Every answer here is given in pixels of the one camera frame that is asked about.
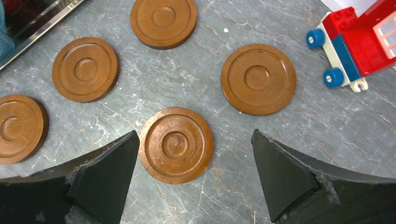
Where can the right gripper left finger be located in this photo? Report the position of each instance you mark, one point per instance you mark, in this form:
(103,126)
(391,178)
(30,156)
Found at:
(93,186)

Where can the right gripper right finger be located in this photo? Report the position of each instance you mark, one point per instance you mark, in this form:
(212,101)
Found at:
(300,189)

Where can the brown wooden coaster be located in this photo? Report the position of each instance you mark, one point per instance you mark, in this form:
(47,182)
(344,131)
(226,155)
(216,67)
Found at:
(163,24)
(258,79)
(24,126)
(176,145)
(86,70)

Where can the metal tray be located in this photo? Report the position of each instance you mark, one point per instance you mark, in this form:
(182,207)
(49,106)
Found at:
(24,22)

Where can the red toy truck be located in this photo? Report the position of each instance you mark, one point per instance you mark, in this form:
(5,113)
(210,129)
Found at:
(356,46)

